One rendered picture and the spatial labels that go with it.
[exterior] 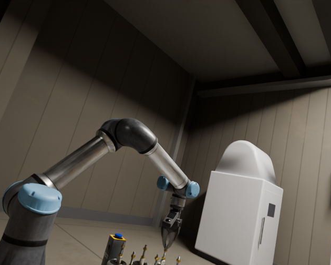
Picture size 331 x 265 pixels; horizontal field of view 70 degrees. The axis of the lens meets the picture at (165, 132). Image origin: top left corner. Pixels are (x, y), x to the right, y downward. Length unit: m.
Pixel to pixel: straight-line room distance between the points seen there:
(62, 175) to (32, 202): 0.20
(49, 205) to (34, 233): 0.08
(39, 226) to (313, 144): 3.18
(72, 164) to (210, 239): 2.21
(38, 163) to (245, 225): 2.27
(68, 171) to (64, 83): 2.20
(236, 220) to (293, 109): 1.78
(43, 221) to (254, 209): 2.21
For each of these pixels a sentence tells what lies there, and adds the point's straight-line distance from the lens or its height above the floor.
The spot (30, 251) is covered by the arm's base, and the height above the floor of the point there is 0.37.
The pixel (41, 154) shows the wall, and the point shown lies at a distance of 2.94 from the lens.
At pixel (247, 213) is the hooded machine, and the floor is 0.59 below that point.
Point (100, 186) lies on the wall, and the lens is 3.31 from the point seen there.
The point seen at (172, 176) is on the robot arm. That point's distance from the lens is 1.04.
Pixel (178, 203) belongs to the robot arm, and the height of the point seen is 0.57.
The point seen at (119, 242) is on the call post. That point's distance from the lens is 1.36.
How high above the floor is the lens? 0.62
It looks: 13 degrees up
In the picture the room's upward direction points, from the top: 15 degrees clockwise
